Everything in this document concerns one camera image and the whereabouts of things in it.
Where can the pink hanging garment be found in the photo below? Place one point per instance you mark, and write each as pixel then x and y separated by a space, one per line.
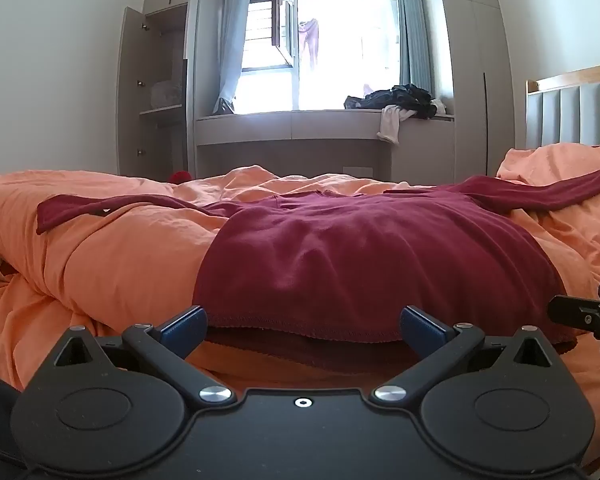
pixel 310 42

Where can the grey window seat cabinet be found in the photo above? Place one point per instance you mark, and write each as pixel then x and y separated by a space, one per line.
pixel 290 130

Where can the orange duvet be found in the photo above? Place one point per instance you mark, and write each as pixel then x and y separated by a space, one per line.
pixel 105 260

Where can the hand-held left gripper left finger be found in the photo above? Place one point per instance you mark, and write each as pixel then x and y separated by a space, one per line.
pixel 182 329

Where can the white garment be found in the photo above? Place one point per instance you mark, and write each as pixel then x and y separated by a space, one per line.
pixel 391 122

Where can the open grey wardrobe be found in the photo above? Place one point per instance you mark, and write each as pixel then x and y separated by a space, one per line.
pixel 130 85

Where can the pile of dark clothes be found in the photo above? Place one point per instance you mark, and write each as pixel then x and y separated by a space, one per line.
pixel 400 96

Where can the tall grey closed wardrobe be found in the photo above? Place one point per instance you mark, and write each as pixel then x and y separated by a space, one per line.
pixel 475 85

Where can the sheer blue curtain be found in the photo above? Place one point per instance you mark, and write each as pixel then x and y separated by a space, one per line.
pixel 232 35

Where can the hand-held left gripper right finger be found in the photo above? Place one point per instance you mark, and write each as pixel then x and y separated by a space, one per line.
pixel 425 329

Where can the grey padded wooden headboard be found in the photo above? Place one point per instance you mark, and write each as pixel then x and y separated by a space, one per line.
pixel 570 110

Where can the grey-blue curtain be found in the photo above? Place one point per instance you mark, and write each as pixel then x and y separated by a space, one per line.
pixel 414 35

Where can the red object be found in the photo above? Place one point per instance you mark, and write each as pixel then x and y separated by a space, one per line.
pixel 181 177

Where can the maroon long-sleeve sweater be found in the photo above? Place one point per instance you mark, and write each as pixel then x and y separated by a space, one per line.
pixel 355 260

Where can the window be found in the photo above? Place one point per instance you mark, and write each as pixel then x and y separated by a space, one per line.
pixel 340 50

